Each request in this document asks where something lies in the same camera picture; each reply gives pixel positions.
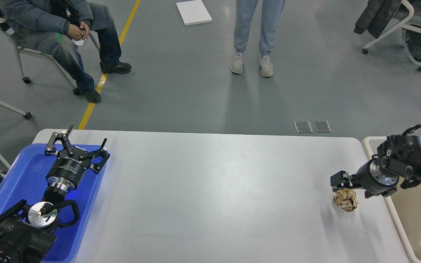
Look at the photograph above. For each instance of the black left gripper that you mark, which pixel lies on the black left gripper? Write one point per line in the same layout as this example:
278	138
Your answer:
71	163

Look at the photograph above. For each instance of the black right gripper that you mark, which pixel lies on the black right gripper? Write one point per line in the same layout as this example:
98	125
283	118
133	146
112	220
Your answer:
369	177

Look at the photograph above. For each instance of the brown paper ball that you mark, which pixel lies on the brown paper ball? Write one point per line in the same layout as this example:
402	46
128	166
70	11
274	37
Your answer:
346	199

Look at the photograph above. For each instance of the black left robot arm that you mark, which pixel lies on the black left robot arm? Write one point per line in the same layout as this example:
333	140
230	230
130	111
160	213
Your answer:
46	198

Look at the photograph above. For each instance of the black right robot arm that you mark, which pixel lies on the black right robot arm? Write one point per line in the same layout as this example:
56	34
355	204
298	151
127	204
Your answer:
399	156

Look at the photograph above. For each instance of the blue plastic tray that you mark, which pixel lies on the blue plastic tray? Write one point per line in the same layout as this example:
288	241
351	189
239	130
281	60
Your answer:
26	179

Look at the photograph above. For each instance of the right floor metal plate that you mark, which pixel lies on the right floor metal plate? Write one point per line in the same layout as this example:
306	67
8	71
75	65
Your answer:
322	126

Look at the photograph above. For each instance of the floor metal plate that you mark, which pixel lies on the floor metal plate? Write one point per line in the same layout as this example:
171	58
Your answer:
303	126
322	126

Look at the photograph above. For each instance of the left floor metal plate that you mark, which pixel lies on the left floor metal plate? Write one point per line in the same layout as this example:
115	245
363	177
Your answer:
303	126

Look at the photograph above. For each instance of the beige plastic bin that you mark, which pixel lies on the beige plastic bin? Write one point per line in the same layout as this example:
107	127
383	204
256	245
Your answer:
411	204

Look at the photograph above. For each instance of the seated person grey jacket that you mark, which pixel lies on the seated person grey jacket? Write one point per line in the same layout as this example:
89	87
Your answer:
53	26

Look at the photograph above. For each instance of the white chair with jacket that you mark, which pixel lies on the white chair with jacket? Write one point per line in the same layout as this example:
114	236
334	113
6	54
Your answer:
406	19

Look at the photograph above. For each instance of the dark jacket on chair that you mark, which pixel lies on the dark jacket on chair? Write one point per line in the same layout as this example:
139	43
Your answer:
376	16

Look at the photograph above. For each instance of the white flat board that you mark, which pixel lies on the white flat board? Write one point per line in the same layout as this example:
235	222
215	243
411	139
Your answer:
193	12

